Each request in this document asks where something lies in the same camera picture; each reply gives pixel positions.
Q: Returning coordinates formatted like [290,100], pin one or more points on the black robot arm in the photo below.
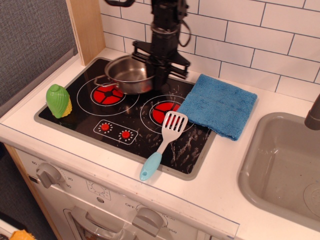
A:
[167,14]

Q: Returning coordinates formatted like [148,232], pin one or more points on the green yellow toy corn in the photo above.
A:
[58,101]

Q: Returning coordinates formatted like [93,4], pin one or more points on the black toy stovetop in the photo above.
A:
[142,115]

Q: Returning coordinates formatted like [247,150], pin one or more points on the grey oven temperature knob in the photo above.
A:
[148,221]

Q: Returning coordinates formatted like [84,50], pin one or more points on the yellow object at corner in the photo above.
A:
[21,235]

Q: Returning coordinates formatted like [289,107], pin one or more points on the blue folded towel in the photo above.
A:
[219,106]

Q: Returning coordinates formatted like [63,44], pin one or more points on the white spatula blue handle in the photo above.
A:
[173,125]

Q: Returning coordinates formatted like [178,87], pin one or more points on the grey oven door handle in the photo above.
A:
[87,228]

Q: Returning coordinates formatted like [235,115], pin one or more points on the red stove knob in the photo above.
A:
[125,135]
[105,127]

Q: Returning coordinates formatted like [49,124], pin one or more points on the stainless steel pot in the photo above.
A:
[126,74]

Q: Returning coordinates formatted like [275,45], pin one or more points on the left red stove knob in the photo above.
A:
[105,127]

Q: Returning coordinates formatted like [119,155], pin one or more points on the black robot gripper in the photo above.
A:
[161,56]

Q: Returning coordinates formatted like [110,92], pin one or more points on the grey toy sink basin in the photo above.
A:
[281,170]

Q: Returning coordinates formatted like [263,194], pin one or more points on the right red stove knob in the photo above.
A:
[125,135]

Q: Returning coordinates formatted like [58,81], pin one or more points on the grey timer knob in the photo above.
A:
[48,175]

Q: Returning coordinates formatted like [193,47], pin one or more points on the grey toy faucet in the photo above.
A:
[312,120]

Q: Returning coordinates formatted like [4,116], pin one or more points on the wooden side post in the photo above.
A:
[86,22]

